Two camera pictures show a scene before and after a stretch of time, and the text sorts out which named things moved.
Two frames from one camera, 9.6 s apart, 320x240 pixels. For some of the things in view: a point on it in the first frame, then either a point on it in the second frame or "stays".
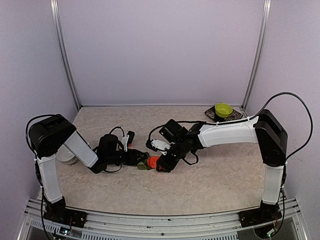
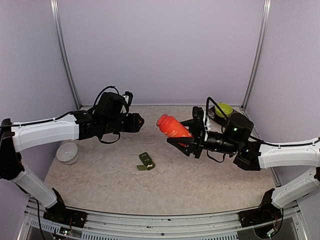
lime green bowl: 223,110 stays
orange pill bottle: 151,161 to 171,127
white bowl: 65,155 stays
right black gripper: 167,165 to 196,143
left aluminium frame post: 54,4 stays
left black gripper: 132,159 to 134,126
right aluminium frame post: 258,57 stays
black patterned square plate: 211,113 stays
